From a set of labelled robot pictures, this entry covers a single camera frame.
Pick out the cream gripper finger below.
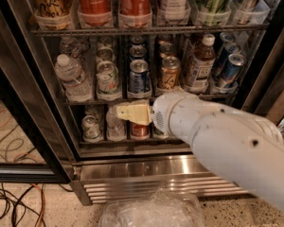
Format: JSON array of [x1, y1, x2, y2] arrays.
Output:
[[115, 99, 151, 126]]

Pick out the blue pepsi can front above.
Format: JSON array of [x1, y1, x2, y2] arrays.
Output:
[[129, 60, 151, 94]]

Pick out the blue pepsi can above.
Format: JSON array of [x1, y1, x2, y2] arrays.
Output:
[[130, 35, 146, 46], [129, 60, 151, 94], [129, 46, 147, 61]]

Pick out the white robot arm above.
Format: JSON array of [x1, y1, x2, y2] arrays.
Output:
[[115, 92, 284, 213]]

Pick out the red can bottom shelf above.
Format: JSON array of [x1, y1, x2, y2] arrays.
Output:
[[131, 123, 149, 139]]

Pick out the white green can front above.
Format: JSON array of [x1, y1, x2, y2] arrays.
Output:
[[97, 61, 119, 95]]

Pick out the white green can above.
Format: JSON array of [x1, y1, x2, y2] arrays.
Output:
[[97, 61, 119, 95], [97, 36, 114, 48], [96, 47, 115, 63]]

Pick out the silver green can bottom left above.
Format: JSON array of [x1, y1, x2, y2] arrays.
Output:
[[81, 115, 102, 142]]

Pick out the orange lacroix can front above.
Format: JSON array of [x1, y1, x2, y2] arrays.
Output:
[[158, 56, 181, 90]]

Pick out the orange lacroix can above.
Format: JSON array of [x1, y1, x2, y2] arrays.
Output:
[[156, 34, 173, 44], [159, 44, 176, 59], [158, 56, 181, 90]]

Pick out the front water bottle middle shelf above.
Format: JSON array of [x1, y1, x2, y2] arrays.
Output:
[[55, 54, 93, 102]]

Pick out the blue pepsi can rear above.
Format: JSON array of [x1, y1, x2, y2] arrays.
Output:
[[130, 35, 146, 46]]

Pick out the orange lacroix can rear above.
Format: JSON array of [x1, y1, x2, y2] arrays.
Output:
[[156, 34, 173, 44]]

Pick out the stainless fridge base grille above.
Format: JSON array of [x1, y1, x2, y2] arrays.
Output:
[[70, 154, 246, 205]]

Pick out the white green can rear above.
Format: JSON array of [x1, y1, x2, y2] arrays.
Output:
[[97, 36, 114, 48]]

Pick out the rear water bottle middle shelf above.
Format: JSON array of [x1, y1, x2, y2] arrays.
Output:
[[60, 37, 85, 63]]

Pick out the right coca-cola can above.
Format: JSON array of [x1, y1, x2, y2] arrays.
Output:
[[120, 0, 151, 27]]

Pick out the coca-cola can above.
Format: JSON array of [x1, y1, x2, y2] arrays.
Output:
[[120, 0, 151, 27], [80, 0, 111, 26]]

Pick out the blue red bull can front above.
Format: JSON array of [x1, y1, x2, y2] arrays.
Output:
[[218, 53, 246, 88]]

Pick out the blue red bull can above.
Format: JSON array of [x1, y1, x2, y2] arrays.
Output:
[[218, 32, 234, 44], [212, 43, 241, 78], [218, 53, 246, 88]]

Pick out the left glass fridge door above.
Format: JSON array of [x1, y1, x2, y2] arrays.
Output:
[[0, 0, 76, 183]]

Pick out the glass fridge door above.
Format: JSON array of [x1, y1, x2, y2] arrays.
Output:
[[0, 0, 76, 183], [242, 27, 284, 137]]

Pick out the blue red bull can rear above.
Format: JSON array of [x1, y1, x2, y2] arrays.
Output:
[[218, 32, 234, 44]]

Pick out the white label bottle top shelf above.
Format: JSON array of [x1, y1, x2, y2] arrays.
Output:
[[159, 0, 187, 20]]

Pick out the left coca-cola can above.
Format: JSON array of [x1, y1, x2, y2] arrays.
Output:
[[80, 0, 111, 26]]

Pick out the green striped can top shelf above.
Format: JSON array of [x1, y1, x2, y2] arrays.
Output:
[[195, 0, 230, 26]]

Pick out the right glass fridge door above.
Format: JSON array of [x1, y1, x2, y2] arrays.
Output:
[[242, 27, 284, 137]]

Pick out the yellow lacroix can top shelf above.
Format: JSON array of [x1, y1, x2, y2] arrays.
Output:
[[35, 0, 73, 30]]

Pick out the amber tea bottle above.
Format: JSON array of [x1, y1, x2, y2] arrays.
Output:
[[185, 34, 216, 87]]

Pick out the clear plastic bag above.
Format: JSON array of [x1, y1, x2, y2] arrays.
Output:
[[98, 189, 205, 227]]

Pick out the middle wire shelf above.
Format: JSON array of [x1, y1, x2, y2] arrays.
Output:
[[64, 94, 233, 106]]

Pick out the wire shelf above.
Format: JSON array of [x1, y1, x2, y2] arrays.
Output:
[[31, 23, 269, 37], [64, 94, 233, 106]]

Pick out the top wire shelf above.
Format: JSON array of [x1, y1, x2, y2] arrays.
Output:
[[31, 23, 269, 37]]

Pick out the orange cable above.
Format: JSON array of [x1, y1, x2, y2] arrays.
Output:
[[29, 183, 47, 227]]

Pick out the black cables on floor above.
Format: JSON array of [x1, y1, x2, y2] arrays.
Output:
[[0, 183, 75, 227]]

